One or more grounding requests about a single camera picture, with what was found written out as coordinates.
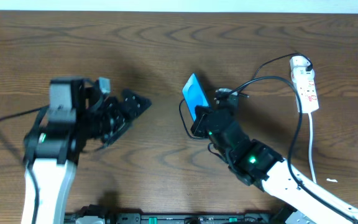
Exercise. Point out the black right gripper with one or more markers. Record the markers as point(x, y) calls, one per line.
point(202, 121)

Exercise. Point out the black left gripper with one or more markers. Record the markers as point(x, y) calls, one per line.
point(117, 117)

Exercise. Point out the blue Galaxy smartphone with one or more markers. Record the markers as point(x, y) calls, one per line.
point(194, 95)

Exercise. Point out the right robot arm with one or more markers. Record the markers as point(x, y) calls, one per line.
point(255, 163)

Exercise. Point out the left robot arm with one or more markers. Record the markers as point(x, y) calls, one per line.
point(79, 110)

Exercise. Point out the white USB charger plug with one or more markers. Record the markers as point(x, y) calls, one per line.
point(301, 61)

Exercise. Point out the white power strip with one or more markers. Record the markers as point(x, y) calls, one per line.
point(303, 81)

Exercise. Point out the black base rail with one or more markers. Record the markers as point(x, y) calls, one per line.
point(98, 214)

